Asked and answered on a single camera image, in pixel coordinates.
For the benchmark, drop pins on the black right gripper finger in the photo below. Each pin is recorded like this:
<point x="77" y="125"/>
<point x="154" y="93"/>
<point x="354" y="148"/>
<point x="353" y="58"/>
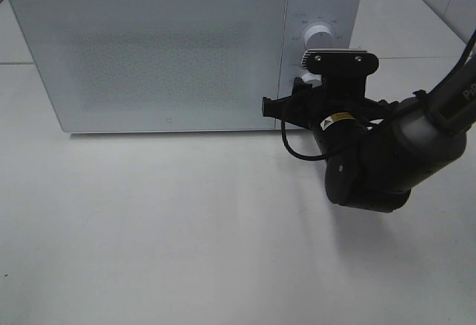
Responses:
<point x="340" y="63"/>
<point x="291" y="109"/>

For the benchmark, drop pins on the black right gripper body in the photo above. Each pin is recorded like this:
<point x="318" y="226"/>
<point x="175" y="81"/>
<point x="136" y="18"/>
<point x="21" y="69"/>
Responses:
<point x="338" y="120"/>

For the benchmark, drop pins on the white dial knob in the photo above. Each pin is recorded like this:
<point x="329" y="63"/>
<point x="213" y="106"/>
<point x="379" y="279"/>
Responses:
<point x="309" y="78"/>
<point x="319" y="36"/>

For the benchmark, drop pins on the white microwave door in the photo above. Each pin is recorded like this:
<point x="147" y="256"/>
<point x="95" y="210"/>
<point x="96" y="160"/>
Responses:
<point x="155" y="65"/>

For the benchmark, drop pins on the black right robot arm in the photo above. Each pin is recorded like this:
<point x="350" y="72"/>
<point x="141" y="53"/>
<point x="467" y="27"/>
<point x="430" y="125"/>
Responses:
<point x="376" y="152"/>

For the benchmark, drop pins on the white microwave oven body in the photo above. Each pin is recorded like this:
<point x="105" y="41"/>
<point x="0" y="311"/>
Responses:
<point x="320" y="1"/>

